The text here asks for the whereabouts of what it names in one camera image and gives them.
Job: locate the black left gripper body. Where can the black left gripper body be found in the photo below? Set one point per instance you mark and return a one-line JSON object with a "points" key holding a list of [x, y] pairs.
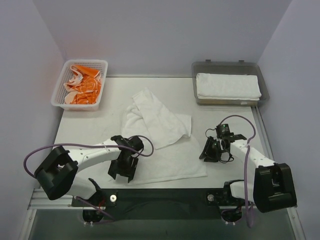
{"points": [[124, 165]]}

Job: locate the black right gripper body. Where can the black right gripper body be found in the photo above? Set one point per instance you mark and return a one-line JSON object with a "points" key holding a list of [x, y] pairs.
{"points": [[211, 150]]}

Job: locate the white towels pile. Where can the white towels pile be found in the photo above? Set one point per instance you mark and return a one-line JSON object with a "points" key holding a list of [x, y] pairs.
{"points": [[167, 137]]}

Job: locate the white terry towel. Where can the white terry towel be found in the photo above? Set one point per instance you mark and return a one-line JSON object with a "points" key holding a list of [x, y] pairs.
{"points": [[227, 87]]}

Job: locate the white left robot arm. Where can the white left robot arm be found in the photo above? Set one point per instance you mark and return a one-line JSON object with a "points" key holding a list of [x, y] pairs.
{"points": [[57, 174]]}

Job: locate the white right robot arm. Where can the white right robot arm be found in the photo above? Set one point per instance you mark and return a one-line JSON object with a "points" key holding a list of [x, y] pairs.
{"points": [[267, 184]]}

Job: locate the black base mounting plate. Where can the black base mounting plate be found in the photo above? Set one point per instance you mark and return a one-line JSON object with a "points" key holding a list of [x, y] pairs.
{"points": [[161, 204]]}

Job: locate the orange cloth in basket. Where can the orange cloth in basket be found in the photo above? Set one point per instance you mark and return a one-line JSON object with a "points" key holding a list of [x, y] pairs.
{"points": [[84, 87]]}

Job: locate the white plastic mesh basket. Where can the white plastic mesh basket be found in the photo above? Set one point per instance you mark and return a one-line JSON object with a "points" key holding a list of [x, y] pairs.
{"points": [[59, 92]]}

